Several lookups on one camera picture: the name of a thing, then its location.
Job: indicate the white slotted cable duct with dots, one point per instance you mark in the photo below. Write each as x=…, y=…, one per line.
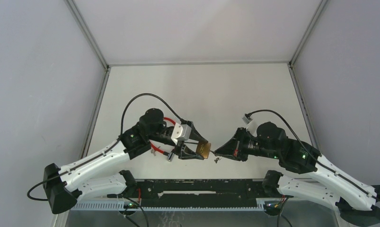
x=95, y=205

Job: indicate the aluminium frame rails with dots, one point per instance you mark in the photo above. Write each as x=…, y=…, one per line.
x=211, y=60

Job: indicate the padlock keys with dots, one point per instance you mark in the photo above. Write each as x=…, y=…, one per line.
x=217, y=157

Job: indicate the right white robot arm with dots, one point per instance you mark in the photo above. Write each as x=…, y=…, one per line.
x=353, y=200

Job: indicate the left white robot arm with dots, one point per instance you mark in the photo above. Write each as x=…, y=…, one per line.
x=65, y=186

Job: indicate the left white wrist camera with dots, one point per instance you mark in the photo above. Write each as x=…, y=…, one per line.
x=180, y=133

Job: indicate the cable lock keys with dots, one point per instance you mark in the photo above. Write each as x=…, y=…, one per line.
x=154, y=150

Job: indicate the red cable bike lock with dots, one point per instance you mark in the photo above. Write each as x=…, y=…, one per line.
x=169, y=155

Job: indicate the brass padlock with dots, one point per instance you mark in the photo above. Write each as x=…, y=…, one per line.
x=203, y=149

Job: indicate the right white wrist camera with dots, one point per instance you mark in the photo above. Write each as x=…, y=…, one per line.
x=247, y=119

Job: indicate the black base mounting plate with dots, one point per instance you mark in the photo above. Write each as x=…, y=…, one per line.
x=186, y=192

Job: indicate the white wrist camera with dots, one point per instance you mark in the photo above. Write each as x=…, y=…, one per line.
x=180, y=133
x=247, y=119

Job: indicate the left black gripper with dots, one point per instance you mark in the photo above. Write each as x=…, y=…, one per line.
x=186, y=153

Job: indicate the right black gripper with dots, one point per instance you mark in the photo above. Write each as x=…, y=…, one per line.
x=233, y=148

